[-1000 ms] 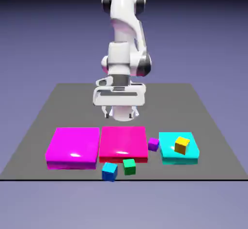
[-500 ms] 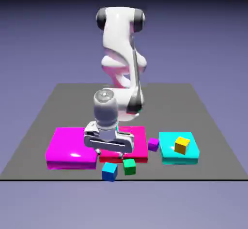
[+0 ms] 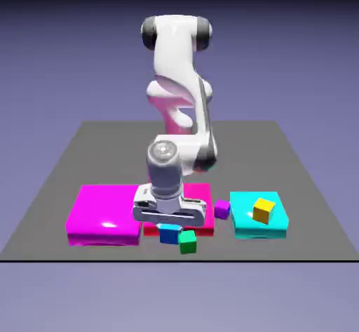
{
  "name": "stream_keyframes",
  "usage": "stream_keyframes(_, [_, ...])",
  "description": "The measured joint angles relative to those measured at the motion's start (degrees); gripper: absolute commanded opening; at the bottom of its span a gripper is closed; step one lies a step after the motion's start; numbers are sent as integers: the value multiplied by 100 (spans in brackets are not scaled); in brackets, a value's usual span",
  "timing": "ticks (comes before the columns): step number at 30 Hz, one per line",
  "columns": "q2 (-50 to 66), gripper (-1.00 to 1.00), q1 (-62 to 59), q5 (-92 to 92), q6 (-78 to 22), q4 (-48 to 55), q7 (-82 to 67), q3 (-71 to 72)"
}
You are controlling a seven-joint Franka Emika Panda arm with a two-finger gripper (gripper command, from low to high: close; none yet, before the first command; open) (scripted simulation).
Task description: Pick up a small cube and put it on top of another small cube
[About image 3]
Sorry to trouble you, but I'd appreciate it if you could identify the small green cube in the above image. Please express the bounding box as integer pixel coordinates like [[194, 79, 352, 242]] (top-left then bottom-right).
[[178, 230, 198, 255]]

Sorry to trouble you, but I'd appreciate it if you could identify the large magenta box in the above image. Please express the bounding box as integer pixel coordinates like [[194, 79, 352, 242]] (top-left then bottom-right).
[[65, 184, 143, 247]]

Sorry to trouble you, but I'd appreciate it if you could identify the small purple cube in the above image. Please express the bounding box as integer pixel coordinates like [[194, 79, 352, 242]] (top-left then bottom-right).
[[213, 199, 231, 220]]

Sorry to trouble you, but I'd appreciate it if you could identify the small yellow cube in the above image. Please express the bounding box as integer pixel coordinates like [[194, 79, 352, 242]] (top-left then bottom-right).
[[252, 197, 276, 225]]

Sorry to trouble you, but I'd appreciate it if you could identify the large cyan box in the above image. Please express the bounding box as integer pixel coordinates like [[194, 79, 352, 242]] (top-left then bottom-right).
[[229, 191, 290, 240]]

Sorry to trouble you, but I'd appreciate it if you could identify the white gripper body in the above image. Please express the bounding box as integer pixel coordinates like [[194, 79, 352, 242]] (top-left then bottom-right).
[[132, 194, 208, 228]]

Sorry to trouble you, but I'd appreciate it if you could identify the small blue cube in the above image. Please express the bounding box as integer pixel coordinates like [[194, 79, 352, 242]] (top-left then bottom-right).
[[158, 223, 182, 246]]

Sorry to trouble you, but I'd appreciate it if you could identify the large red box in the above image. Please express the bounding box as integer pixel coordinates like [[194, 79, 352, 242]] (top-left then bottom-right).
[[142, 182, 216, 238]]

